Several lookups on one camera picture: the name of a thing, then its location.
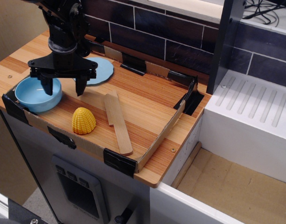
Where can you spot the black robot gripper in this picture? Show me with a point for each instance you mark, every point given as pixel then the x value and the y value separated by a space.
pixel 62 66

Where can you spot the light blue bowl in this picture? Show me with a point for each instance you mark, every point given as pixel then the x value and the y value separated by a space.
pixel 31 95

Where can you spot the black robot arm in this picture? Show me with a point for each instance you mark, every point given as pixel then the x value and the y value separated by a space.
pixel 67 29

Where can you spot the light blue plate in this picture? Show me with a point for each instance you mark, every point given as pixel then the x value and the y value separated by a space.
pixel 104 71

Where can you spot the yellow toy corn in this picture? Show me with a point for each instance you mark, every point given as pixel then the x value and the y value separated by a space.
pixel 83 121

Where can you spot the wooden spatula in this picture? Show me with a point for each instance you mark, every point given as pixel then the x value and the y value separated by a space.
pixel 116 120

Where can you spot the toy oven front panel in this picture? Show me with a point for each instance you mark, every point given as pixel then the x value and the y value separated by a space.
pixel 82 189

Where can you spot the cardboard tray border with tape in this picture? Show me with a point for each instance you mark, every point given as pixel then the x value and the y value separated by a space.
pixel 147 104

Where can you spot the white toy sink unit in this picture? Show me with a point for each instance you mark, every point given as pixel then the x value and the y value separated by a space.
pixel 232 169

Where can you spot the dark grey vertical post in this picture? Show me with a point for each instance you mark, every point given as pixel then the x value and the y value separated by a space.
pixel 231 15

